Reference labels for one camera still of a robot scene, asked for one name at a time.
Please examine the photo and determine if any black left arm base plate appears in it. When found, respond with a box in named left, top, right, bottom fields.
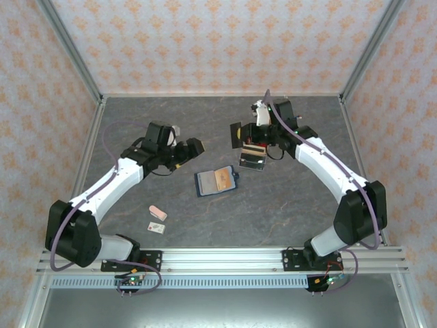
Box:
left=100, top=249, right=164, bottom=273

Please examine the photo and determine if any gold credit card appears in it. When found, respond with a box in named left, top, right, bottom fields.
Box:
left=214, top=166, right=236, bottom=191

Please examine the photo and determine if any grey metal sheet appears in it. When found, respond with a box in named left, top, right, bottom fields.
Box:
left=37, top=288, right=407, bottom=328

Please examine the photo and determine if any slotted grey cable tray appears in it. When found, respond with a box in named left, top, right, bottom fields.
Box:
left=49, top=277, right=346, bottom=290

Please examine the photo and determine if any aluminium front frame post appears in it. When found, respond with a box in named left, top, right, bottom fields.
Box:
left=16, top=273, right=52, bottom=328
left=391, top=273, right=423, bottom=328

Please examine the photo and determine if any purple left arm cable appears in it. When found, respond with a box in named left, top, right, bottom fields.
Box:
left=50, top=122, right=162, bottom=295

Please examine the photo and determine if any aluminium back frame rail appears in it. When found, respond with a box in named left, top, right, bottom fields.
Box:
left=101, top=92, right=342, bottom=98

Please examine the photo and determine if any aluminium frame post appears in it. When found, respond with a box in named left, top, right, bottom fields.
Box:
left=36, top=0, right=105, bottom=103
left=391, top=273, right=423, bottom=328
left=339, top=0, right=407, bottom=103
left=16, top=273, right=52, bottom=328

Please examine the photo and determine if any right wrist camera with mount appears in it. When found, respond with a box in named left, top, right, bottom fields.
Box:
left=250, top=99, right=273, bottom=126

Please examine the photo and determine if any dark blue card holder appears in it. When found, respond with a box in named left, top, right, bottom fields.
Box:
left=193, top=165, right=241, bottom=198

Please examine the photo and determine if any pink eraser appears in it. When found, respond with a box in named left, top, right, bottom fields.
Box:
left=149, top=204, right=168, bottom=220

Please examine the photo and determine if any aluminium side frame rail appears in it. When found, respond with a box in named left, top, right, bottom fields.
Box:
left=337, top=96, right=390, bottom=247
left=54, top=98, right=107, bottom=247

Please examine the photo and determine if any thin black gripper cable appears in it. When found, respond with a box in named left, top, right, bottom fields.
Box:
left=265, top=146, right=287, bottom=161
left=150, top=163, right=182, bottom=178

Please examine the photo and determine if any clear acrylic card stand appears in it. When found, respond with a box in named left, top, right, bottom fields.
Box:
left=238, top=143, right=268, bottom=172

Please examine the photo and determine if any aluminium mounting rail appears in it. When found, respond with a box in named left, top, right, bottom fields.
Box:
left=36, top=247, right=410, bottom=274

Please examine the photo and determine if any thin black left gripper cable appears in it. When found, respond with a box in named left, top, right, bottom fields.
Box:
left=150, top=163, right=182, bottom=178

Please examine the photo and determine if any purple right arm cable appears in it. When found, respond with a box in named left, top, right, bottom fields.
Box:
left=264, top=89, right=382, bottom=295

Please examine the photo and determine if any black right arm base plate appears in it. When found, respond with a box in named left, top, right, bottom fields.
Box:
left=281, top=249, right=344, bottom=273

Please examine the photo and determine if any thin black right gripper cable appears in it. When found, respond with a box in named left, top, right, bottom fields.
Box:
left=265, top=146, right=287, bottom=161

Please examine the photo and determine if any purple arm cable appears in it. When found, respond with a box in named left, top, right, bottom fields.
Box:
left=50, top=122, right=162, bottom=295
left=264, top=89, right=382, bottom=295

